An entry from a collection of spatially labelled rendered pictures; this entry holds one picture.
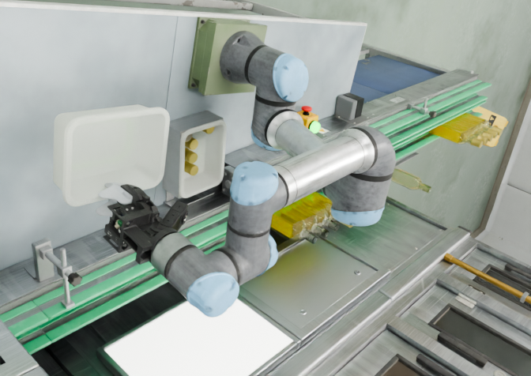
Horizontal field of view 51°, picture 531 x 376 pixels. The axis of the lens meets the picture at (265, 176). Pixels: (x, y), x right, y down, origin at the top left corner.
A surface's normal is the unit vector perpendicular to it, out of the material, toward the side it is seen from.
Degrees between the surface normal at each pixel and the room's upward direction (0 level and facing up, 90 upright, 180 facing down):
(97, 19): 0
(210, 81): 2
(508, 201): 90
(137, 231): 83
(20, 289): 90
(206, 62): 90
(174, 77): 0
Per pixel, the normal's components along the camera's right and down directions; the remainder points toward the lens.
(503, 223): -0.68, 0.29
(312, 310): 0.09, -0.87
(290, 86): 0.72, 0.30
